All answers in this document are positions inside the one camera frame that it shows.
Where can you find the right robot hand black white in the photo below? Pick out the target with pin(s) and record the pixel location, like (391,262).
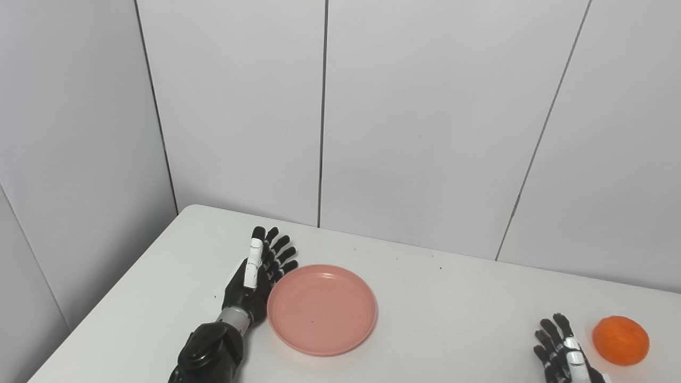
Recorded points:
(566,356)

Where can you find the orange fruit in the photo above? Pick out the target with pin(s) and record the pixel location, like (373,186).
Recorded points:
(621,340)

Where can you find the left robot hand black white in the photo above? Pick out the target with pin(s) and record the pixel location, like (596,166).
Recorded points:
(255,282)

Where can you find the pink round plate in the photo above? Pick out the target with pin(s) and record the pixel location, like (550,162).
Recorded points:
(322,310)

